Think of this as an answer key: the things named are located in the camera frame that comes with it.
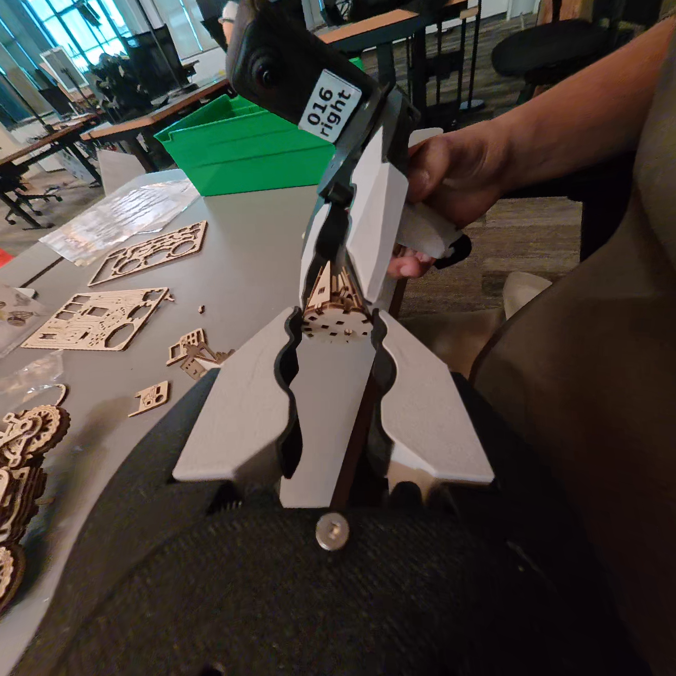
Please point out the black office chair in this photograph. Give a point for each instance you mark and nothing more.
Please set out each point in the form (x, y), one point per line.
(549, 47)

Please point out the small wooden sheet round hole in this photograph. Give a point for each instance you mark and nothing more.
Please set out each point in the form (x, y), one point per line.
(150, 399)

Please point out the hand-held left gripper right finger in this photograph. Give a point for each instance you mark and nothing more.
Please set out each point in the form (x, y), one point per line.
(433, 422)

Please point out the wooden gear model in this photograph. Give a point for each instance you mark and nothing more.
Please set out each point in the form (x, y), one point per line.
(31, 428)

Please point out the person's right hand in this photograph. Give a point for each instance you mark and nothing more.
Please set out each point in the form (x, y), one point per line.
(464, 169)

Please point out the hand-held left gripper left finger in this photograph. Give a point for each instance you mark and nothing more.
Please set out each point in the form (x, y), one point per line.
(237, 422)

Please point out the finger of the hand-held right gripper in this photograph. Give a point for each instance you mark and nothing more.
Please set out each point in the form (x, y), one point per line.
(377, 222)
(310, 253)

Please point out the white panel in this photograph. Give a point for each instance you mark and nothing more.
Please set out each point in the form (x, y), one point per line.
(119, 171)

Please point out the clear plastic bag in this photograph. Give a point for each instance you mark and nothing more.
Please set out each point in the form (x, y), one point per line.
(121, 211)
(26, 375)

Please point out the grey desk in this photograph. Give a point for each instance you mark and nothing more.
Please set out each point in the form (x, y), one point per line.
(237, 264)

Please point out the green plastic bin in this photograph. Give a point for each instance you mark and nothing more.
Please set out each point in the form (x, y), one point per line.
(237, 169)
(232, 108)

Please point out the large wooden cutout sheet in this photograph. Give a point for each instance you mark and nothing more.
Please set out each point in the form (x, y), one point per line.
(134, 311)
(198, 237)

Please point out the wooden cone model part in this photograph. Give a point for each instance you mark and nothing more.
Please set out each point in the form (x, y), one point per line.
(335, 322)

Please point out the wooden top office desk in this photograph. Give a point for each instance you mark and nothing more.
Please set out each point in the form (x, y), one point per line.
(42, 140)
(174, 103)
(369, 24)

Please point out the person's right forearm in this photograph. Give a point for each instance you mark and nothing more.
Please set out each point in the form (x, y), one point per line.
(581, 111)

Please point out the clear bag with small parts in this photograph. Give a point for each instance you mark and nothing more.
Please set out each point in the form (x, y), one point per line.
(16, 301)

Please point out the person's pale shoe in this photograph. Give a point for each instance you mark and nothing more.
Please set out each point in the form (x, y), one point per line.
(525, 293)

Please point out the wooden frame with wheel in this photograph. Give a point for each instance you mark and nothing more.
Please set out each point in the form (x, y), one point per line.
(208, 364)

